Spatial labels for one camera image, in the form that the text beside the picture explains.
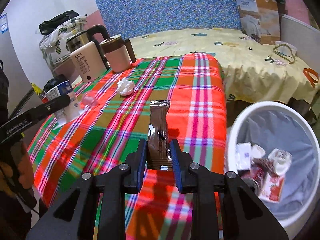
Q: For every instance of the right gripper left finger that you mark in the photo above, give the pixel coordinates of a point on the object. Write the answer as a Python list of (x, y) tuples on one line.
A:
[(133, 181)]

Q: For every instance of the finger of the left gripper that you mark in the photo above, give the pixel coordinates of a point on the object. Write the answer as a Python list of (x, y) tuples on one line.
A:
[(43, 111)]

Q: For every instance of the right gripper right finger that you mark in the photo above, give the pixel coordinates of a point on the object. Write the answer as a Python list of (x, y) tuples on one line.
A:
[(180, 163)]

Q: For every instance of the brown snack wrapper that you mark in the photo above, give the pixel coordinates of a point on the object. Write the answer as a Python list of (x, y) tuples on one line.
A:
[(158, 155)]

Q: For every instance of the white blue yogurt cup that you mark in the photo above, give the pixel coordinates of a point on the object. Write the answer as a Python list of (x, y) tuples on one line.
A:
[(57, 87)]

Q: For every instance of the white tissue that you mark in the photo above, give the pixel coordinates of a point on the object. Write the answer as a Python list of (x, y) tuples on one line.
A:
[(125, 87)]

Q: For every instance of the white trash bin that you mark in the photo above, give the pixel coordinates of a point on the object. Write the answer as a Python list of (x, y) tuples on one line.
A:
[(236, 115)]

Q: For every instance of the left hand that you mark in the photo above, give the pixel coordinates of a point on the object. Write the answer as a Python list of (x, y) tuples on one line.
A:
[(17, 179)]

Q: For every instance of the plaid tablecloth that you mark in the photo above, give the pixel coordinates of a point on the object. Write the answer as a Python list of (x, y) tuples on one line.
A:
[(101, 138)]

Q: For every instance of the white small box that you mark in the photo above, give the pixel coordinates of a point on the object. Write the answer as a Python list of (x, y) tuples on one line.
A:
[(245, 153)]

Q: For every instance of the red drink can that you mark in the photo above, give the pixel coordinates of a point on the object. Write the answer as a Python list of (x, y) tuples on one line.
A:
[(255, 176)]

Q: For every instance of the cream electric kettle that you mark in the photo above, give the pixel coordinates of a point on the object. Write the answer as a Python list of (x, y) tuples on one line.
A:
[(86, 53)]

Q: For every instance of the pile of clothes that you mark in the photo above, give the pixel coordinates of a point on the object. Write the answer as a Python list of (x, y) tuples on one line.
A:
[(56, 32)]

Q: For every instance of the red white carton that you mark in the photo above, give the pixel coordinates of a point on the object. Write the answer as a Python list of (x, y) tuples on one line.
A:
[(272, 188)]

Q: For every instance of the grey bin liner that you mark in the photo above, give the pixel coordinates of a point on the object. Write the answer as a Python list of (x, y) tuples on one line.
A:
[(275, 129)]

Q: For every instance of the white crushed cup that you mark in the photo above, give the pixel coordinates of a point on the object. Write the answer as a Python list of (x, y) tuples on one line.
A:
[(281, 161)]

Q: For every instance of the pink brown lidded mug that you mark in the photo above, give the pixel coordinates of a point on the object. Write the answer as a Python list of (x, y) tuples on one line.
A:
[(119, 53)]

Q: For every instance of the yellow bed sheet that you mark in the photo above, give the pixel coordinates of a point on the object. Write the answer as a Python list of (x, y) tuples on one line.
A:
[(253, 72)]

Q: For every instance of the blue floral headboard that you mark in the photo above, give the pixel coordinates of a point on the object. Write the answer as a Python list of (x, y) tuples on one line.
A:
[(132, 18)]

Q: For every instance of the bedding package box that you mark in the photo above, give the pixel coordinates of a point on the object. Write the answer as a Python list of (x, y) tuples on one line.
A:
[(260, 19)]

